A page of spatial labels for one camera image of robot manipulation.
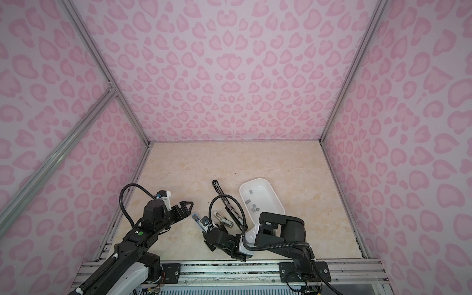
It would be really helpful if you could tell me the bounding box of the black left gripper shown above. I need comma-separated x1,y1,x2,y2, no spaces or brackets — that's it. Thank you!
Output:
155,200,193,234

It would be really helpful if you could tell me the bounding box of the blue small stapler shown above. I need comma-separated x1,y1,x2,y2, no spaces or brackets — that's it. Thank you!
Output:
192,213,211,232

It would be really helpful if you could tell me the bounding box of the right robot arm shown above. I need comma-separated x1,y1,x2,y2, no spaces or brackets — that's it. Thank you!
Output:
203,212,318,275

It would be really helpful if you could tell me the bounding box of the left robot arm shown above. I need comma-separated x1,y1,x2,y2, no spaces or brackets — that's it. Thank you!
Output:
70,199,194,295

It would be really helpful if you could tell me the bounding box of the white plastic tray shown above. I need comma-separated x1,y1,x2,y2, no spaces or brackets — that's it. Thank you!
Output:
239,178,285,246

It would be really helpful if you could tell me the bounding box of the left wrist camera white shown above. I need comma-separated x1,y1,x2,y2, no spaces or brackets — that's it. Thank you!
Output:
155,190,172,211

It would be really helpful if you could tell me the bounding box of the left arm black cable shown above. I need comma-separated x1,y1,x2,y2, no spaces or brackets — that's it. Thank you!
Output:
118,183,156,227

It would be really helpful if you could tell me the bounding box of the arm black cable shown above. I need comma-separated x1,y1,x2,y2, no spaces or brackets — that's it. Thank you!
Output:
208,194,344,295
118,183,156,227

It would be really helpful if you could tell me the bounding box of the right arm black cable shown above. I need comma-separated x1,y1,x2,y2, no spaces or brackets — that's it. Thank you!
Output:
208,194,344,295

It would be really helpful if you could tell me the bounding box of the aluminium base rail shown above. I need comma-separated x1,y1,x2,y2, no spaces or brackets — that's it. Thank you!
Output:
69,241,392,295

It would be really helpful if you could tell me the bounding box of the aluminium diagonal frame bar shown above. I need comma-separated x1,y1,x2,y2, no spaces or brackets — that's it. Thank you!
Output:
1,87,116,237

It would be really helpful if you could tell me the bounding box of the aluminium frame corner post left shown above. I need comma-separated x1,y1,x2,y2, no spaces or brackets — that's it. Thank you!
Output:
57,0,151,147

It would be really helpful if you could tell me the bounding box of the aluminium frame corner post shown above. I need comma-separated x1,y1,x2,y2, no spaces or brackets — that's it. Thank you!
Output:
57,0,151,147
319,0,391,146

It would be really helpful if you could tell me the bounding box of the aluminium frame corner post right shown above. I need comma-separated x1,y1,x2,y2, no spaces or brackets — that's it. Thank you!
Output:
319,0,391,146

